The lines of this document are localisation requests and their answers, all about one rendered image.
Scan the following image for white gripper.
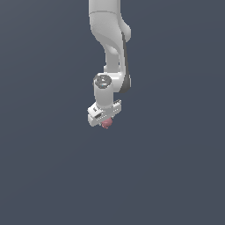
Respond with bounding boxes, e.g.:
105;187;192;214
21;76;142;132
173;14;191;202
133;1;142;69
86;98;123;127

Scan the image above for small pink object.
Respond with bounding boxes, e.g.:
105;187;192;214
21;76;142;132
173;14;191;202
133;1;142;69
100;117;113;130

